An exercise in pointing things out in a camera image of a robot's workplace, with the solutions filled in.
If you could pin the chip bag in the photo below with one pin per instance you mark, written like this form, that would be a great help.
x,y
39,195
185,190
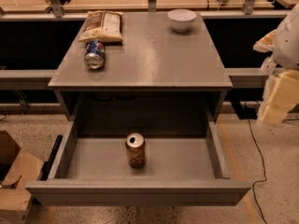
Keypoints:
x,y
103,25

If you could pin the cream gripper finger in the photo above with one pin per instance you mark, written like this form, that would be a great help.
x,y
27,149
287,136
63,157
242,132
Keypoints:
x,y
265,44
280,96

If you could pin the grey cabinet counter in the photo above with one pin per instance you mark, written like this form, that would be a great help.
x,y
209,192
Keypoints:
x,y
151,56

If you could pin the orange soda can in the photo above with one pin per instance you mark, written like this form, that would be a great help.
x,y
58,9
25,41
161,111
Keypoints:
x,y
136,150

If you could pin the black bar beside drawer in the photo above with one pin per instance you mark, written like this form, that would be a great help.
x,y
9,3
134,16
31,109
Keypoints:
x,y
47,164

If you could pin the white bowl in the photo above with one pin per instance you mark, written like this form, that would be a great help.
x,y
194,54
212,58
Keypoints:
x,y
181,20

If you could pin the cardboard box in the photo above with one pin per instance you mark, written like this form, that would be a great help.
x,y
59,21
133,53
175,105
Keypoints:
x,y
18,167

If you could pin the clear sanitizer bottle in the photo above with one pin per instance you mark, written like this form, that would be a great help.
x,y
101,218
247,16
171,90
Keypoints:
x,y
268,66

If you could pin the blue pepsi can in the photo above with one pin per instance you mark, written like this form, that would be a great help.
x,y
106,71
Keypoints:
x,y
95,54

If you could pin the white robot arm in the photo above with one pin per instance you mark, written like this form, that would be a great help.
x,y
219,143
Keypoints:
x,y
286,42

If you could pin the grey open drawer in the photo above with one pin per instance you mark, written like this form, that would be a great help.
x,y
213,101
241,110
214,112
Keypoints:
x,y
184,165

